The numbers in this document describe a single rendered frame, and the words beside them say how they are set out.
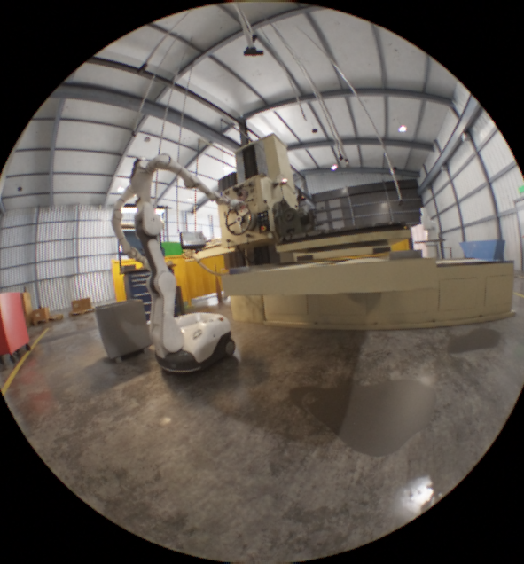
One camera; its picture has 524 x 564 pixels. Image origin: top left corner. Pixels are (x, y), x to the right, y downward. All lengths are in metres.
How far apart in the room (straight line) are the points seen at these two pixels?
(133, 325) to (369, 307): 2.35
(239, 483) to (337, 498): 0.34
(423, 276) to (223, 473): 1.01
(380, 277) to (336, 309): 1.30
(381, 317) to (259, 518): 1.79
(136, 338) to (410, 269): 2.12
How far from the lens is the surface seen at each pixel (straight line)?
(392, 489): 0.81
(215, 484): 0.82
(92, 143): 11.47
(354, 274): 0.66
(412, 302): 1.94
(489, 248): 6.50
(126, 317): 1.96
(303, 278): 0.70
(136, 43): 8.86
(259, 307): 2.29
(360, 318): 1.93
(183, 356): 1.31
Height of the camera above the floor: 0.73
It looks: 5 degrees down
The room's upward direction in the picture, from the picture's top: 7 degrees counter-clockwise
